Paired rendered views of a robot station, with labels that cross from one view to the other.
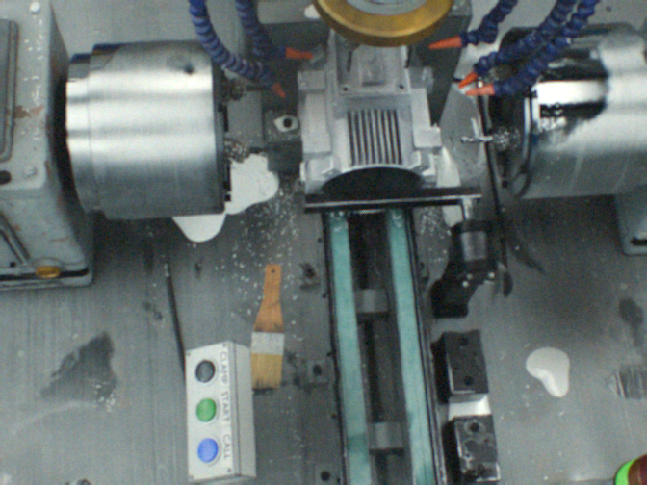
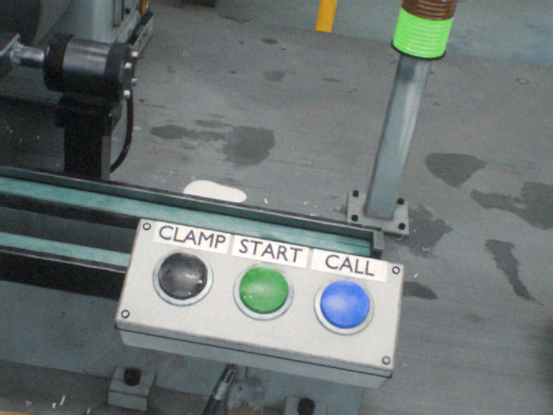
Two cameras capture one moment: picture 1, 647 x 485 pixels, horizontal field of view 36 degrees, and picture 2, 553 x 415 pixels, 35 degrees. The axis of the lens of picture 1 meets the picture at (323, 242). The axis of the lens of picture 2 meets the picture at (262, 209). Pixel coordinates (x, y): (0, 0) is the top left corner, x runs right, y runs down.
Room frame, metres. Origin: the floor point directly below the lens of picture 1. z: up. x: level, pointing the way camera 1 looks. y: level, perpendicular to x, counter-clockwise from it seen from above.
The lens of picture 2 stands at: (0.18, 0.54, 1.39)
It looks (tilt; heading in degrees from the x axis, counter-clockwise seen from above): 33 degrees down; 282
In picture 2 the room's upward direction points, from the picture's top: 9 degrees clockwise
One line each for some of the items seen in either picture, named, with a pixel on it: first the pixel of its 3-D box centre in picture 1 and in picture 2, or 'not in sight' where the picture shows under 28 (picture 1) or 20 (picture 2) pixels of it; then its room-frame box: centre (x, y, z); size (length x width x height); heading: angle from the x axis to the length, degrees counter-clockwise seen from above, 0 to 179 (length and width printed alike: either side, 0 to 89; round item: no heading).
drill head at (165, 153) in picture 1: (120, 132); not in sight; (0.65, 0.31, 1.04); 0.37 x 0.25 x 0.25; 100
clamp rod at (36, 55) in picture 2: (470, 224); (48, 60); (0.58, -0.20, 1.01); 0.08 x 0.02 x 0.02; 10
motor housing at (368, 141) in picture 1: (365, 128); not in sight; (0.71, -0.04, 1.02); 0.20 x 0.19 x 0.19; 10
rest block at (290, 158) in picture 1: (287, 140); not in sight; (0.76, 0.08, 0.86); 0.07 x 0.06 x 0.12; 100
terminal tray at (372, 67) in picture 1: (368, 71); not in sight; (0.75, -0.04, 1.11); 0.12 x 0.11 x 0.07; 10
